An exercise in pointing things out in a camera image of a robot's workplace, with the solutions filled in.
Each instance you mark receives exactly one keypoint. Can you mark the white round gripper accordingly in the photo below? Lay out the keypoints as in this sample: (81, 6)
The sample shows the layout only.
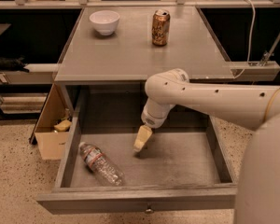
(153, 119)

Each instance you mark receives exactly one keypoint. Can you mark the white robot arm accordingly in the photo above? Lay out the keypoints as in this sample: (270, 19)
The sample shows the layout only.
(256, 108)

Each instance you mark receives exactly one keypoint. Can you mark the open grey top drawer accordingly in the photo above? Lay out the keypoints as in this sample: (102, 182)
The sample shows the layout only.
(183, 167)

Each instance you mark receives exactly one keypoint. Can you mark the clear plastic water bottle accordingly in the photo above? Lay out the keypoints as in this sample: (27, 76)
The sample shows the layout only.
(104, 170)

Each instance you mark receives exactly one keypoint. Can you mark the round metal drawer knob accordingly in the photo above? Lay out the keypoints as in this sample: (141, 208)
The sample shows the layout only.
(149, 210)

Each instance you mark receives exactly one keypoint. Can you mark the grey wooden cabinet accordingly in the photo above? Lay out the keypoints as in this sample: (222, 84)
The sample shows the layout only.
(129, 54)

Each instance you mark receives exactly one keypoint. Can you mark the yellow item in box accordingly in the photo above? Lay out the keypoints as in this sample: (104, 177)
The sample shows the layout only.
(63, 126)

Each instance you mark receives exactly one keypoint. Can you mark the open cardboard box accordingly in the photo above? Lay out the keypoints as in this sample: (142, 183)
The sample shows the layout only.
(50, 141)

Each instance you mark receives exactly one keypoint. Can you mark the gold soda can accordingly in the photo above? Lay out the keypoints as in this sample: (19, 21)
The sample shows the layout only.
(160, 27)

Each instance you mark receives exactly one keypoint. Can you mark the white ceramic bowl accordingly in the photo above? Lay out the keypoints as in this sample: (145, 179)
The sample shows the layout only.
(104, 22)

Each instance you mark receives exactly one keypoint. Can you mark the metal diagonal brace rod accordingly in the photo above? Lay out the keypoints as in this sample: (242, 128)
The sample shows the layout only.
(267, 54)

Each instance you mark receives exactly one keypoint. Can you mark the black cloth on shelf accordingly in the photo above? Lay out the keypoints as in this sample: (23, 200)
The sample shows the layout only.
(12, 64)

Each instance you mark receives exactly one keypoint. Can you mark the white metal rail beam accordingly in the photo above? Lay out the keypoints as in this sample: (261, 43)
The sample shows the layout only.
(44, 74)

